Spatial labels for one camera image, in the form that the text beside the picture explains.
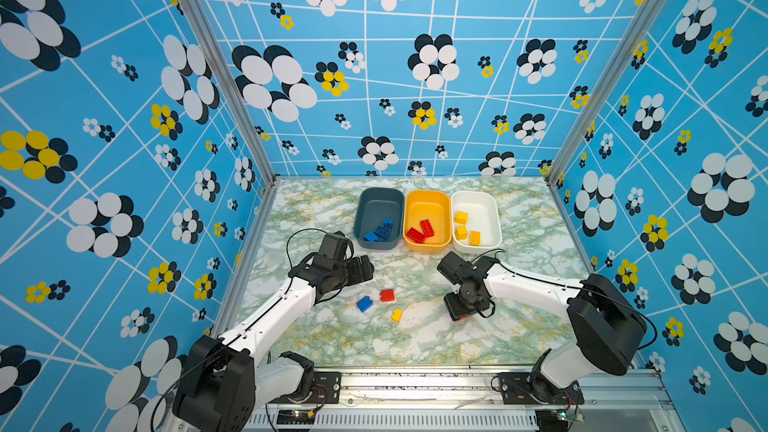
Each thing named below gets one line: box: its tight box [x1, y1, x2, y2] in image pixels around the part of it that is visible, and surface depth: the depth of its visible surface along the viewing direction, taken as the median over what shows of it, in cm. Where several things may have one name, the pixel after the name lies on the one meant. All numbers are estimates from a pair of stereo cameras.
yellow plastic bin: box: [402, 190, 452, 253], surface depth 107 cm
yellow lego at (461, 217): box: [454, 211, 469, 225], surface depth 108 cm
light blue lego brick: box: [356, 295, 374, 313], surface depth 90 cm
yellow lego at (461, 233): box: [456, 226, 468, 241], surface depth 102 cm
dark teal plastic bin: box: [353, 187, 405, 250], surface depth 105 cm
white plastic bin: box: [451, 191, 503, 253], surface depth 107 cm
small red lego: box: [380, 289, 395, 302], surface depth 91 cm
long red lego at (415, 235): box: [406, 227, 426, 244], surface depth 104 cm
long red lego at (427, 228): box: [420, 219, 434, 237], surface depth 104 cm
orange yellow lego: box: [469, 230, 481, 247], surface depth 104 cm
